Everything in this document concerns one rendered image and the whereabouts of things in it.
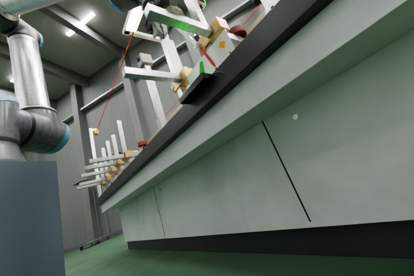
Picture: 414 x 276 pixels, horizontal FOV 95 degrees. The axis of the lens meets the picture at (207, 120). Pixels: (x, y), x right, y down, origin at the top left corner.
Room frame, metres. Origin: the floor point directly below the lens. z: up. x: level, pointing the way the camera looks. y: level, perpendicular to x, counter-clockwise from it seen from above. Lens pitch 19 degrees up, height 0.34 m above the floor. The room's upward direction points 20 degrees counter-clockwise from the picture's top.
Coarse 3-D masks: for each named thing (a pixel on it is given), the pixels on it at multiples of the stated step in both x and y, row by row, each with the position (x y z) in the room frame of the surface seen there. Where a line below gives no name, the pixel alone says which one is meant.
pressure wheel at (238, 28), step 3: (234, 27) 0.64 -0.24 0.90; (237, 27) 0.64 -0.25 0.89; (240, 27) 0.64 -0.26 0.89; (243, 27) 0.65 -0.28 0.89; (231, 30) 0.64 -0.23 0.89; (234, 30) 0.64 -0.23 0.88; (237, 30) 0.64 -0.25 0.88; (240, 30) 0.64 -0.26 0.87; (243, 30) 0.64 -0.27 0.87; (231, 33) 0.65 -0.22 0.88; (234, 33) 0.64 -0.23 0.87; (237, 33) 0.65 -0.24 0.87; (240, 33) 0.66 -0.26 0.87; (243, 33) 0.66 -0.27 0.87; (246, 33) 0.67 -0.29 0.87; (243, 36) 0.68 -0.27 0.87
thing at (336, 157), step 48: (384, 48) 0.47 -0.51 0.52; (336, 96) 0.58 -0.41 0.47; (384, 96) 0.52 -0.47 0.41; (240, 144) 0.90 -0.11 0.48; (288, 144) 0.74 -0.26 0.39; (336, 144) 0.63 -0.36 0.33; (384, 144) 0.56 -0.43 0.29; (144, 192) 1.88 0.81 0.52; (192, 192) 1.28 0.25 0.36; (240, 192) 0.98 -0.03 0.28; (288, 192) 0.81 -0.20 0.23; (336, 192) 0.69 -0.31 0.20; (384, 192) 0.60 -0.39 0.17; (144, 240) 2.16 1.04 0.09; (192, 240) 1.45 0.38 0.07; (240, 240) 1.11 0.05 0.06; (288, 240) 0.90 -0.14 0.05; (336, 240) 0.77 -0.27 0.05; (384, 240) 0.67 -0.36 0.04
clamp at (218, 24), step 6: (216, 18) 0.52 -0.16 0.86; (210, 24) 0.54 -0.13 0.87; (216, 24) 0.53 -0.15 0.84; (222, 24) 0.53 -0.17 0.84; (216, 30) 0.54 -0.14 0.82; (222, 30) 0.54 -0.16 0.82; (228, 30) 0.55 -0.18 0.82; (210, 36) 0.56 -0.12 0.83; (216, 36) 0.56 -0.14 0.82; (204, 42) 0.59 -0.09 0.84; (210, 42) 0.58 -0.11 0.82; (204, 48) 0.60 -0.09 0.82
